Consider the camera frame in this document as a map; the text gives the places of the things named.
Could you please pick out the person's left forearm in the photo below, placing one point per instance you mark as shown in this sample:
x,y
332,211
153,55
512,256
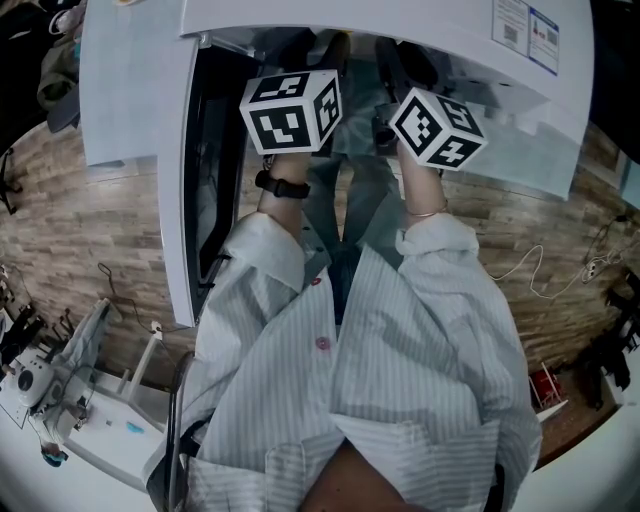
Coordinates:
x,y
280,215

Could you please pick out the white pink toy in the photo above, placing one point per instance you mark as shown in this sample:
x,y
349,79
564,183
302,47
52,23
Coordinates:
x,y
65,20

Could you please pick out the black office chair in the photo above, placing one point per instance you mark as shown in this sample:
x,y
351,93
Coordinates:
x,y
615,75

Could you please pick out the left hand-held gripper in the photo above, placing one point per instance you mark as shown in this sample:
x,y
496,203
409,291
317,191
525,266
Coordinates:
x,y
280,127

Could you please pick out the white power strip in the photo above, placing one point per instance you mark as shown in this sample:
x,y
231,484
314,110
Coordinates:
x,y
156,327
591,270

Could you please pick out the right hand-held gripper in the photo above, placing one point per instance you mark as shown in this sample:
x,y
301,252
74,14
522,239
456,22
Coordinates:
x,y
425,130

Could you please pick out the black wristband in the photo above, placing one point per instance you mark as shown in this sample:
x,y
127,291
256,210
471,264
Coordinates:
x,y
282,187

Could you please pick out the white head-worn camera helmet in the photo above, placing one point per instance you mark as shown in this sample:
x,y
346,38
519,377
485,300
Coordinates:
x,y
32,385

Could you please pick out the olive garment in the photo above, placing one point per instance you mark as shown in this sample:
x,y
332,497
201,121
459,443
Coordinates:
x,y
57,70

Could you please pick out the teal small object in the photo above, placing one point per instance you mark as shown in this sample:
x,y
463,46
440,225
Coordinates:
x,y
134,428

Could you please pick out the white microwave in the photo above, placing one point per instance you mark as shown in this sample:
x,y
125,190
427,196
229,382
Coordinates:
x,y
375,15

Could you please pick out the person's right forearm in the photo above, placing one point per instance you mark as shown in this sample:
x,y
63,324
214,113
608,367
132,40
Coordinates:
x,y
422,190

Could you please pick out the red box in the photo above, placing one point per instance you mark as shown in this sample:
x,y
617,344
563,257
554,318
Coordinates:
x,y
547,387

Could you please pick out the white workbench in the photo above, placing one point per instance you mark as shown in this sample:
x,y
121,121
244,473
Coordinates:
x,y
100,435

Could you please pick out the black swivel chair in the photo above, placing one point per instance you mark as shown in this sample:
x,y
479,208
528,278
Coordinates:
x,y
20,60

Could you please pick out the striped white shirt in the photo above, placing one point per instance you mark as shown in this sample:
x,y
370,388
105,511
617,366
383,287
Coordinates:
x,y
400,375

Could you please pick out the person's legs in jeans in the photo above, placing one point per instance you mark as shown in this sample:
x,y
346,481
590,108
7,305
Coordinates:
x,y
365,200

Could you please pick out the grey desk with white legs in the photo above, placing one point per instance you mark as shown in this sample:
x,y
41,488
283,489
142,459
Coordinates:
x,y
631,185

